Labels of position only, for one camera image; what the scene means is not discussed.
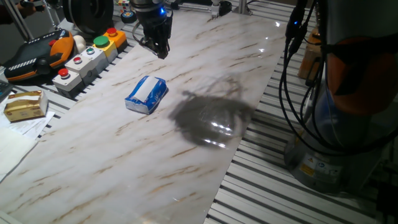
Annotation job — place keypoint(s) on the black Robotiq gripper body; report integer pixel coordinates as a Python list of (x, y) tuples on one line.
[(155, 25)]

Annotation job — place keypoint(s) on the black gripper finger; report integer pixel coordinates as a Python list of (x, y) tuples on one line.
[(167, 45), (159, 49)]

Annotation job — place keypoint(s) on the bare person hand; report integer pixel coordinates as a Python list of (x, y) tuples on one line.
[(28, 9)]

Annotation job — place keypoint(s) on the round black blue puck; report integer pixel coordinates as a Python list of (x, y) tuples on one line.
[(128, 17)]

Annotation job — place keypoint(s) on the colourful Rubik's cube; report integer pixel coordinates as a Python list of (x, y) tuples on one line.
[(123, 4)]

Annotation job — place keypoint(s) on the orange box red button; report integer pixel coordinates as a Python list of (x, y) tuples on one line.
[(116, 36)]

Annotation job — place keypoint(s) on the blue plastic tissue pack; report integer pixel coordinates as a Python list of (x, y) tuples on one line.
[(155, 93)]

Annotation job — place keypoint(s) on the yellow box green button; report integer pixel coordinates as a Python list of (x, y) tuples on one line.
[(105, 46)]

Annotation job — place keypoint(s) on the white plastic fitting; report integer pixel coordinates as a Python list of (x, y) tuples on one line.
[(215, 9)]

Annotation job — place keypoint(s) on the black filament spool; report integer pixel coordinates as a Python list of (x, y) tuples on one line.
[(88, 14)]

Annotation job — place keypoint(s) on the grey box two small buttons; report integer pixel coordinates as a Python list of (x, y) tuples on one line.
[(88, 60)]

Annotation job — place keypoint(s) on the white egg shaped object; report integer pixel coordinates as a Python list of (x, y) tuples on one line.
[(79, 43)]

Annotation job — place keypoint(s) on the grey box red button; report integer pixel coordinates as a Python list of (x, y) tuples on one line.
[(68, 82)]

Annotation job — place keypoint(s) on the orange black teach pendant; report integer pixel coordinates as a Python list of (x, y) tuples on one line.
[(34, 59)]

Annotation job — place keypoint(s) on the grey metal strut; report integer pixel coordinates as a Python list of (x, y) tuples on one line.
[(17, 18)]

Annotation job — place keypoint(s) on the white printed paper sheets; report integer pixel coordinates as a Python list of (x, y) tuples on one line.
[(31, 126)]

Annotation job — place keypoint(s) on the black computer keyboard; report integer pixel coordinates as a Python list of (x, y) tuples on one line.
[(3, 90)]

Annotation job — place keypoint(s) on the plain white paper sheet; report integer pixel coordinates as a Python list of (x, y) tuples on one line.
[(12, 152)]

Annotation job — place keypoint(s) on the aluminium upright post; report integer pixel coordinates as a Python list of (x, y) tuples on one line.
[(242, 6)]

